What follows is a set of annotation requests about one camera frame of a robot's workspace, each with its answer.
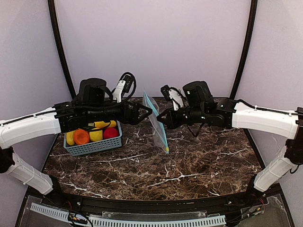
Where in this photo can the orange fruit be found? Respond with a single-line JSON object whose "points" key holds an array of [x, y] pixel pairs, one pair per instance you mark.
{"points": [[81, 137]]}

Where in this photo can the clear zip top bag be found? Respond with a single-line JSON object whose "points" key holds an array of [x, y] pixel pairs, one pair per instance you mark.
{"points": [[158, 130]]}

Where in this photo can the green cucumber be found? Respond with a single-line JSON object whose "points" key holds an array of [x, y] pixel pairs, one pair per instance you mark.
{"points": [[87, 128]]}

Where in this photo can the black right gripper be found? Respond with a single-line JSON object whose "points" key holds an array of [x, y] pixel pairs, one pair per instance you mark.
{"points": [[178, 117]]}

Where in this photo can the yellow mango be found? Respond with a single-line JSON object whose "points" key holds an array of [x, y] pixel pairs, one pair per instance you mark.
{"points": [[103, 125]]}

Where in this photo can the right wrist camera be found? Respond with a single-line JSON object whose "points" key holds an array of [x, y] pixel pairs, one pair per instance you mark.
{"points": [[174, 95]]}

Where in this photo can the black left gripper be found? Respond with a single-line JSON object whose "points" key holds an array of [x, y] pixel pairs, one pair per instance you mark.
{"points": [[129, 113]]}

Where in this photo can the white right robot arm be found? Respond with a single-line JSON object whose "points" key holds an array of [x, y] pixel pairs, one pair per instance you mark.
{"points": [[197, 105]]}

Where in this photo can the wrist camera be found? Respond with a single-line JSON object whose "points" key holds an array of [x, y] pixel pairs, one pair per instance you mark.
{"points": [[174, 95], [127, 80]]}

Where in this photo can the light blue cable duct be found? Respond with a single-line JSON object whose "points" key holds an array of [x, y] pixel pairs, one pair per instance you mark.
{"points": [[114, 219]]}

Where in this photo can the yellow pear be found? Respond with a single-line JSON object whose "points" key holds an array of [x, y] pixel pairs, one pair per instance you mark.
{"points": [[70, 138]]}

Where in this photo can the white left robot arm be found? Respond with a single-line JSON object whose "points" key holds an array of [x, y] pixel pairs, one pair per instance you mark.
{"points": [[94, 103]]}

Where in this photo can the yellow lemon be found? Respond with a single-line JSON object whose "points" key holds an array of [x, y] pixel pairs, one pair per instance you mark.
{"points": [[96, 135]]}

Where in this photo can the red apple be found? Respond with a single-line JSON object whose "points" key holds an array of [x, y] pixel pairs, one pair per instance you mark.
{"points": [[110, 133]]}

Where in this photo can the light blue plastic basket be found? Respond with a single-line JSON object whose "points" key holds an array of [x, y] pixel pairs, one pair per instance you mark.
{"points": [[92, 147]]}

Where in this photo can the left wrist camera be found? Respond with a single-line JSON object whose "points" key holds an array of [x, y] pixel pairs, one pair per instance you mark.
{"points": [[127, 80]]}

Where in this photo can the black front rail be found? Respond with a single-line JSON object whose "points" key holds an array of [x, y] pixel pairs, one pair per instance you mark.
{"points": [[228, 204]]}

